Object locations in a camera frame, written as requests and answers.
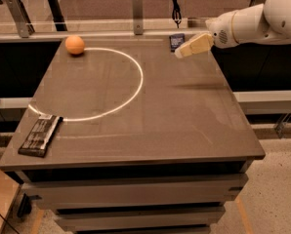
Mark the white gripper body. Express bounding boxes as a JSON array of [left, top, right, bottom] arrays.
[[205, 11, 238, 49]]

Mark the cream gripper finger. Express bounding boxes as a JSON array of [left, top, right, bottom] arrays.
[[175, 33, 214, 59]]

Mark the blue rxbar blueberry wrapper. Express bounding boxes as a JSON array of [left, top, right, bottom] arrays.
[[169, 33, 185, 52]]

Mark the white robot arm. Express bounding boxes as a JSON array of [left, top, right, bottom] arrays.
[[175, 0, 291, 59]]

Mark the black rxbar chocolate wrapper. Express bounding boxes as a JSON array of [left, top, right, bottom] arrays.
[[18, 115, 62, 157]]

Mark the orange ball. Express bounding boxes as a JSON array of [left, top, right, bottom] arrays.
[[65, 35, 85, 55]]

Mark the grey drawer cabinet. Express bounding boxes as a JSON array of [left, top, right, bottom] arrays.
[[23, 170, 248, 234]]

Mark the black table leg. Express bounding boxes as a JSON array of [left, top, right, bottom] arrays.
[[48, 0, 67, 31]]

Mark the clear acrylic barrier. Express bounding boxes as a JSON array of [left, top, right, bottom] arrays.
[[0, 18, 207, 34]]

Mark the black hanging cable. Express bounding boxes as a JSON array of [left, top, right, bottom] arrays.
[[169, 0, 183, 29]]

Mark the middle metal bracket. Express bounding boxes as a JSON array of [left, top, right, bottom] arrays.
[[132, 0, 144, 35]]

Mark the left metal bracket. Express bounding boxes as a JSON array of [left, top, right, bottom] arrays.
[[5, 0, 35, 38]]

